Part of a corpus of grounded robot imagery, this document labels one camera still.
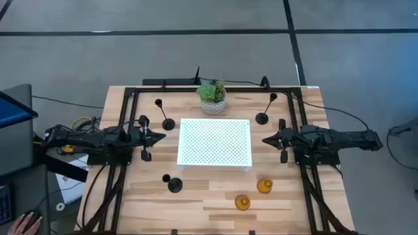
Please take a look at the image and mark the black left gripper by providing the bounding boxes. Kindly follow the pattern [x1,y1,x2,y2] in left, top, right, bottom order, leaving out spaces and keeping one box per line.
[126,114,167,163]

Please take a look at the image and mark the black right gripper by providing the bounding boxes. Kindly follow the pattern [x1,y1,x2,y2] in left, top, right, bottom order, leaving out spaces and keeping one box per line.
[262,119,303,164]

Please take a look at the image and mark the tall black candlestick holder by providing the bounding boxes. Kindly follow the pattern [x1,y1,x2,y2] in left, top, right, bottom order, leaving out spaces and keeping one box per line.
[255,92,278,126]
[154,98,176,131]

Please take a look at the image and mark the amber ribbed glass candle holder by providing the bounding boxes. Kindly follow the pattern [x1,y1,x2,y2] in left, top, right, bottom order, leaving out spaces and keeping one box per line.
[234,194,251,212]
[256,178,274,195]

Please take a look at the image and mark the short black candlestick holder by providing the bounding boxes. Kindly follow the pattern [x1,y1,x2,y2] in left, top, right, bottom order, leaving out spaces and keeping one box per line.
[162,174,184,194]

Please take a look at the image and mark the white perforated metal riser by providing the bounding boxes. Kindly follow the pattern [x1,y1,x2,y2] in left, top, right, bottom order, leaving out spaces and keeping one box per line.
[176,117,253,172]

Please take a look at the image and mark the green succulent in white pot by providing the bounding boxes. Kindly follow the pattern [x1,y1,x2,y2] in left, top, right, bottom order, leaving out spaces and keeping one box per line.
[195,80,227,116]

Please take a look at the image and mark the black diagonal bar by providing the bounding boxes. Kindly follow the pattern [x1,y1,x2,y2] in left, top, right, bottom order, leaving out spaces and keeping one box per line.
[32,152,89,183]

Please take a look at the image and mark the white paper sheet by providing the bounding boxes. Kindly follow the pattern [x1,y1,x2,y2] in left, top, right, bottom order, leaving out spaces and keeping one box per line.
[54,154,89,206]

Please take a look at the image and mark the blue screen monitor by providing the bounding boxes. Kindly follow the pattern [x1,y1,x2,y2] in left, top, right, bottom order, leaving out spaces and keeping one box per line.
[0,90,39,130]

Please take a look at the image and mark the black computer mouse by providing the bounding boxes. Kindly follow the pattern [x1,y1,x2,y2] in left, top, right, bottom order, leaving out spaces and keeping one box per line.
[23,208,43,231]

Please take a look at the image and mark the person's hand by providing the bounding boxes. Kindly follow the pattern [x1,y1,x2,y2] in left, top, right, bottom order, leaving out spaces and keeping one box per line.
[7,211,43,235]

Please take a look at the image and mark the purple-lit keyboard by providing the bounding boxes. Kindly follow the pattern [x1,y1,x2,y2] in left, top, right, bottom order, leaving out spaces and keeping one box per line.
[0,184,14,226]

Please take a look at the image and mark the black aluminium table frame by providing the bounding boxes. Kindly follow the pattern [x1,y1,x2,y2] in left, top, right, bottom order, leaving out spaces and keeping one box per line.
[74,85,357,235]

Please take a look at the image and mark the yellow cable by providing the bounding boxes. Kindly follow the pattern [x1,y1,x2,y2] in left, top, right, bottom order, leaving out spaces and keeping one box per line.
[70,116,95,131]

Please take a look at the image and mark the black floor cable with plug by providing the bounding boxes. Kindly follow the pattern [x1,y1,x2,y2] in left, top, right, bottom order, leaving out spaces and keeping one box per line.
[386,125,418,171]

